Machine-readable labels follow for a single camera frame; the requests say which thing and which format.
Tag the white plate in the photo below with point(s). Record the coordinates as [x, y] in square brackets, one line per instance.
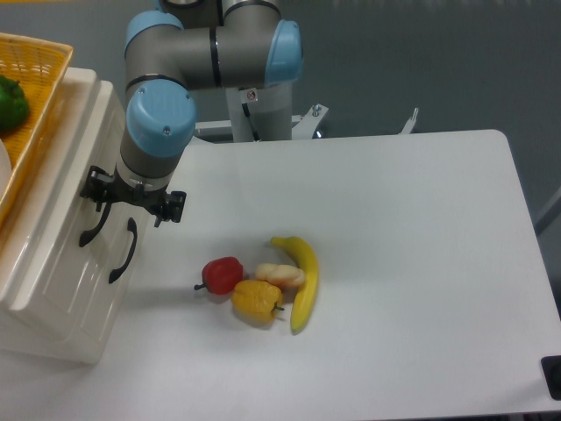
[5, 169]

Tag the yellow woven basket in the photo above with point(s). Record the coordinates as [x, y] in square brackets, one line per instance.
[39, 66]

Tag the red bell pepper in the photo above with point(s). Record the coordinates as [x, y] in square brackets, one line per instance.
[220, 276]

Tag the white top drawer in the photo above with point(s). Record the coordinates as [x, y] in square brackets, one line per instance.
[43, 289]

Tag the black corner object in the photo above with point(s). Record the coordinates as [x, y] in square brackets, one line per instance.
[551, 366]

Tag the white bottom drawer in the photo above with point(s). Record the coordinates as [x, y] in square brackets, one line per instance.
[96, 303]

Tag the beige bread roll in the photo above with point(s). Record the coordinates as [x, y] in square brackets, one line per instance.
[280, 275]

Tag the yellow banana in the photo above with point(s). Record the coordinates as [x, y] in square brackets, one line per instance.
[301, 252]

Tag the yellow bell pepper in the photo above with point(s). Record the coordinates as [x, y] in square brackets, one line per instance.
[258, 300]

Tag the white drawer cabinet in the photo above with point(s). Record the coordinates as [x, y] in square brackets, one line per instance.
[23, 228]

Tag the black bottom drawer handle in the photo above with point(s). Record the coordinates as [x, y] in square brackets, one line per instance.
[129, 248]

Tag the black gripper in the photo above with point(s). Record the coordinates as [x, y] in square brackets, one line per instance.
[100, 187]

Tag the white drawer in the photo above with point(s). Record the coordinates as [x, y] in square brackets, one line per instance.
[43, 289]
[96, 303]

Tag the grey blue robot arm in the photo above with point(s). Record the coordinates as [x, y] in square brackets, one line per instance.
[178, 47]

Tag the green bell pepper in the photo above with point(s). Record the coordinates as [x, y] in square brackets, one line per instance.
[15, 109]

